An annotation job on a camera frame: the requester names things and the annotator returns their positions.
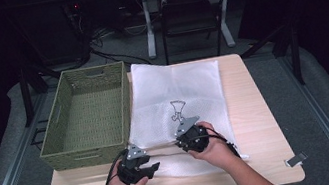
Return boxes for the dark equipment with red light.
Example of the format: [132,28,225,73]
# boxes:
[36,0,95,68]

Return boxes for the grey table clip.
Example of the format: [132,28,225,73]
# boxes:
[282,150,310,170]

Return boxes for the right hand-held gripper cable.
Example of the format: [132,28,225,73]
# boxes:
[204,121,242,164]

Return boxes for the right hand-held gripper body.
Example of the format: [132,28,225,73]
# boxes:
[171,113,213,157]

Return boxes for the black floor cables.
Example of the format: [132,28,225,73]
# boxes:
[86,21,153,76]

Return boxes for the black metal stand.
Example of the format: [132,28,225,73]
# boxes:
[12,54,69,129]
[236,18,308,95]

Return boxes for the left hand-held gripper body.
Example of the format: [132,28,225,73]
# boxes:
[113,141,155,185]

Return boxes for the green woven basket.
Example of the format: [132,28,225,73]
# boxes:
[26,59,144,176]

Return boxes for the person's right hand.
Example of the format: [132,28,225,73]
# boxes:
[183,116,239,175]

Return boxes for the white mesh laundry bag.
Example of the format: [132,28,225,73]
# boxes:
[116,47,252,185]

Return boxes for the hand-held gripper cable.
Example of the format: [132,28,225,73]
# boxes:
[87,148,135,185]
[204,121,242,164]

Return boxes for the black folding chair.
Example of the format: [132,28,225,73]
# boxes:
[154,0,240,67]

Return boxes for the left hand-held gripper cable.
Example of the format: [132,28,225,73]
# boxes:
[87,148,135,185]

